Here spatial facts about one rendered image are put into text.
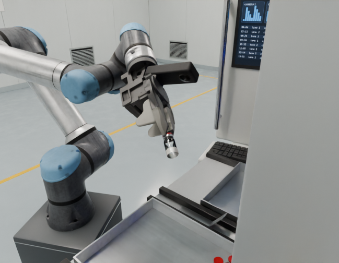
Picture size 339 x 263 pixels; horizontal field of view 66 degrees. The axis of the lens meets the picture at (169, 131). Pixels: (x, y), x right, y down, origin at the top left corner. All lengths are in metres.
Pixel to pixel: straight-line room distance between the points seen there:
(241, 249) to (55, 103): 0.82
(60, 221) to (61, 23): 5.41
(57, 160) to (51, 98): 0.22
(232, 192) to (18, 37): 0.82
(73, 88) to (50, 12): 5.39
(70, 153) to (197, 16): 6.14
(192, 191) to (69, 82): 0.50
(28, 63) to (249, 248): 0.67
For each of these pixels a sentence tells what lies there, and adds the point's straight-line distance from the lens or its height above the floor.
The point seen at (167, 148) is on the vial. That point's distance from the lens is 0.47.
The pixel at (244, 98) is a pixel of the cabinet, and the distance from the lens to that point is 1.26.
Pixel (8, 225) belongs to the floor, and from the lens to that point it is 2.30.
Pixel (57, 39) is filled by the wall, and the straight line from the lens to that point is 6.04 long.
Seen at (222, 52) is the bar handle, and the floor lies 1.24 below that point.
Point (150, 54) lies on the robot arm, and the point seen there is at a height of 1.31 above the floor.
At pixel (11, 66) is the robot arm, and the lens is 0.79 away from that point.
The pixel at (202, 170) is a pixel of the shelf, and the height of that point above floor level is 0.88.
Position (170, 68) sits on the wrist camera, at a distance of 0.57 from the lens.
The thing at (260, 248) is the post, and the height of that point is 1.29.
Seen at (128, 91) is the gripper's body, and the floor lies 1.25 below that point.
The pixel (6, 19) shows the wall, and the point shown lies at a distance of 5.64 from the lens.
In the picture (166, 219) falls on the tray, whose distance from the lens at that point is 0.77.
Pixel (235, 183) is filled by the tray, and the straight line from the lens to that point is 0.92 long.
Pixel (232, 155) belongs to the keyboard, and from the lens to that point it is 1.18.
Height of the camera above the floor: 1.42
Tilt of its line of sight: 26 degrees down
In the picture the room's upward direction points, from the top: straight up
